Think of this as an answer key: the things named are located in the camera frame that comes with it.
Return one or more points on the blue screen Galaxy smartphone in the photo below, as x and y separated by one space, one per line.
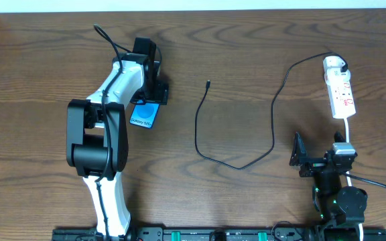
144 114

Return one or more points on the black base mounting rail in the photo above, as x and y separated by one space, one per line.
278 233

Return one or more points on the white USB charger plug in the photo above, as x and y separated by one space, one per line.
335 63

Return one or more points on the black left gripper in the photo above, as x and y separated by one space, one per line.
161 92

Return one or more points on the white power strip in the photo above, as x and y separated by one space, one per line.
340 93

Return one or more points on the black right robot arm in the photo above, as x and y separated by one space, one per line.
342 207

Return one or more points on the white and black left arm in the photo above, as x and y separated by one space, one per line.
96 132

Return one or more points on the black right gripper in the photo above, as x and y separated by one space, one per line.
317 165

